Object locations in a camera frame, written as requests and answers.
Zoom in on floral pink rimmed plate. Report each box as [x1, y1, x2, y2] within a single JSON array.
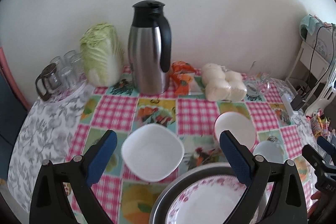
[[164, 177, 266, 224]]

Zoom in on white bowl red rim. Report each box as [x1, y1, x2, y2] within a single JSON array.
[[214, 112, 256, 151]]

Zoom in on colourful candy packs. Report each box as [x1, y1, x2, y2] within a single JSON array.
[[310, 109, 335, 139]]

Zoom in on small white bowl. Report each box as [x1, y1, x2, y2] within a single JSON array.
[[253, 140, 284, 164]]

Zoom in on black power adapter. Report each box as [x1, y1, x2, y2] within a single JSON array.
[[290, 94, 305, 111]]

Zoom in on white plastic chair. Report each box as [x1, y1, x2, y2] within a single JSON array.
[[305, 72, 335, 117]]

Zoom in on white small box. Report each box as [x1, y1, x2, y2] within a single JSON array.
[[281, 93, 297, 118]]

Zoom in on white shelf unit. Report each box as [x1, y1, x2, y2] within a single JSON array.
[[284, 15, 336, 93]]

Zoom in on clear glass mug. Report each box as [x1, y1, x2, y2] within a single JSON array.
[[244, 61, 270, 97]]

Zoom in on round metal tray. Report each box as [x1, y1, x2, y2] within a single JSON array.
[[149, 162, 266, 223]]

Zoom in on white square bowl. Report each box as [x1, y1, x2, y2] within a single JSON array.
[[121, 123, 185, 182]]

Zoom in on white round tray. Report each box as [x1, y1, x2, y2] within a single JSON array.
[[50, 80, 87, 102]]

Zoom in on bag of white buns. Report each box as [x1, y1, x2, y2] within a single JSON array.
[[201, 63, 247, 102]]

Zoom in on checked fruit tablecloth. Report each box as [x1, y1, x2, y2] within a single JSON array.
[[7, 68, 314, 223]]

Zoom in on upturned drinking glass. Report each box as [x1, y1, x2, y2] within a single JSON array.
[[64, 50, 84, 82], [50, 56, 64, 75]]

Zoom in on napa cabbage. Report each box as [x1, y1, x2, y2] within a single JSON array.
[[80, 23, 124, 87]]

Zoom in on orange snack packet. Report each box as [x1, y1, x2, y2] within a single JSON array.
[[170, 61, 203, 96]]

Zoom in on steel thermos jug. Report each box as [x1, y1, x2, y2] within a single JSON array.
[[128, 0, 171, 96]]

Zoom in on glass teapot black handle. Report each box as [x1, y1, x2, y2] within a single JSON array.
[[35, 63, 62, 102]]

